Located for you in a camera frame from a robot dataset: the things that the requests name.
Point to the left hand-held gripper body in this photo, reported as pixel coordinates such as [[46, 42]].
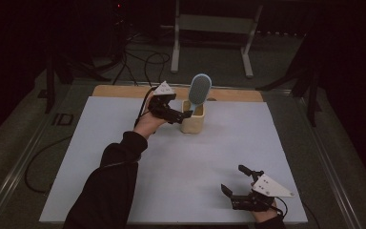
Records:
[[160, 100]]

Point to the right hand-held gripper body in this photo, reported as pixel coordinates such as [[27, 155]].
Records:
[[268, 187]]

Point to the beige square cup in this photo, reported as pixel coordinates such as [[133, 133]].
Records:
[[192, 125]]

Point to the light blue hairbrush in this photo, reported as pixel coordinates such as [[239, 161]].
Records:
[[199, 89]]

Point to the person's left hand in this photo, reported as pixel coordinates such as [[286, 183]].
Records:
[[147, 122]]

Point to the person's right hand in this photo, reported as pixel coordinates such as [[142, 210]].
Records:
[[265, 215]]

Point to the white table mat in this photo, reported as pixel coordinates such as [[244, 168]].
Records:
[[187, 178]]

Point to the white metal stand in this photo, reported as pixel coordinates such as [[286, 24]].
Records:
[[216, 24]]

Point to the dark device with red light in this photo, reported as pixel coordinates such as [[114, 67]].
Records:
[[119, 12]]

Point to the black tripod stand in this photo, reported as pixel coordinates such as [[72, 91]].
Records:
[[313, 95], [50, 82]]

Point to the metal floor rail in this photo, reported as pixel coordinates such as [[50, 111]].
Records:
[[19, 171], [327, 159]]

